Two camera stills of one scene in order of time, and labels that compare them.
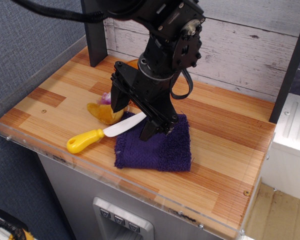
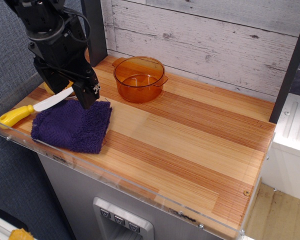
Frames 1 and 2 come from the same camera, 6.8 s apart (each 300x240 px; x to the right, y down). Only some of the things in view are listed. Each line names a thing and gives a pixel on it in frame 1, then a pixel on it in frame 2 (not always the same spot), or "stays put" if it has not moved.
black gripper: x=151 y=95 -> x=59 y=49
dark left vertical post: x=95 y=31 stays put
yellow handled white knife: x=82 y=141 -> x=7 y=119
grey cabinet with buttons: x=95 y=207 stays put
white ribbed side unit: x=286 y=168 stays put
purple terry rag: x=162 y=151 -> x=68 y=125
